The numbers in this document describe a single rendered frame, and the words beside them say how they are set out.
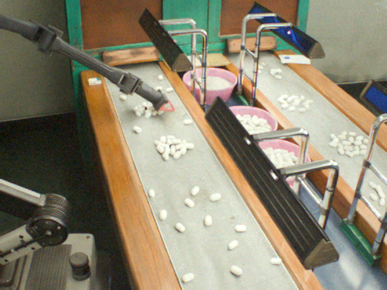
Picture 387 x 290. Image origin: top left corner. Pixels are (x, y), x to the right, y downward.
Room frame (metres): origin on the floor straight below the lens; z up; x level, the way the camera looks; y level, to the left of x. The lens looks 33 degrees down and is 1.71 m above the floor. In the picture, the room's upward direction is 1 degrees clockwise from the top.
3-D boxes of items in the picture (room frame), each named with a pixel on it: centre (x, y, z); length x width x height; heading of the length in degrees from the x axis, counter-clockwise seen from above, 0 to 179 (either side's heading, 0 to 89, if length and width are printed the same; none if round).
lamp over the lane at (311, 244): (0.90, -0.16, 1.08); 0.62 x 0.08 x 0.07; 18
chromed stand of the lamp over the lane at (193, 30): (1.84, 0.06, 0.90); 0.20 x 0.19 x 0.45; 18
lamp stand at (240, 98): (1.96, -0.32, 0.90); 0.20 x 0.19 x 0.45; 18
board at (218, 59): (2.28, 0.00, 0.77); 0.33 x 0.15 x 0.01; 108
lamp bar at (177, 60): (1.82, 0.14, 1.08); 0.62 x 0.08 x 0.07; 18
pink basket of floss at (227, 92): (2.07, -0.07, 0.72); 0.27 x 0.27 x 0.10
